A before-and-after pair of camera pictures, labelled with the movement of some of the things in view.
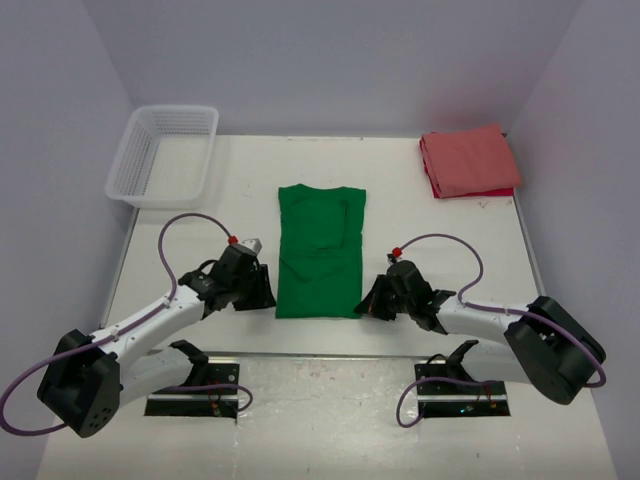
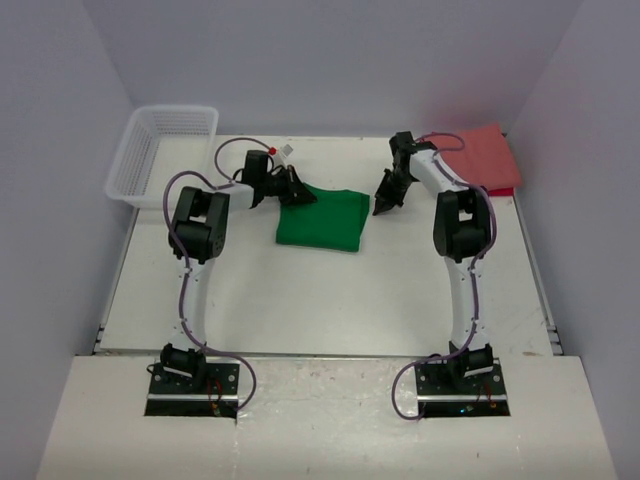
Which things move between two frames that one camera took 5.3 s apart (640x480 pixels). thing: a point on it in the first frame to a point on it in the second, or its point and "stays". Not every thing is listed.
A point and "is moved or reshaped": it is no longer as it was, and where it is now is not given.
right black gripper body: (386, 304) to (394, 188)
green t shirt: (320, 262) is moved or reshaped
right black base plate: (458, 399) stays
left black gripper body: (250, 292) to (280, 186)
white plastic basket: (163, 158) stays
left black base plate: (200, 401) stays
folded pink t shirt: (470, 160) stays
